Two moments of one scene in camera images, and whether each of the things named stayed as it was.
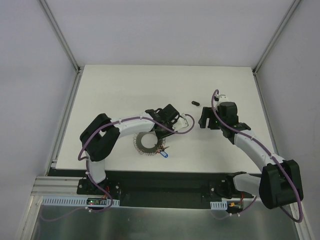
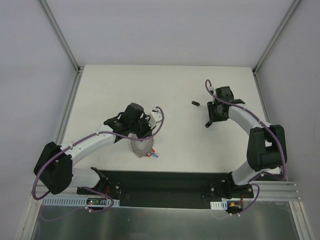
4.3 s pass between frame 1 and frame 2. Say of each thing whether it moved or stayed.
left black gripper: moved
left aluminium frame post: stayed
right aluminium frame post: stayed
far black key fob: stayed
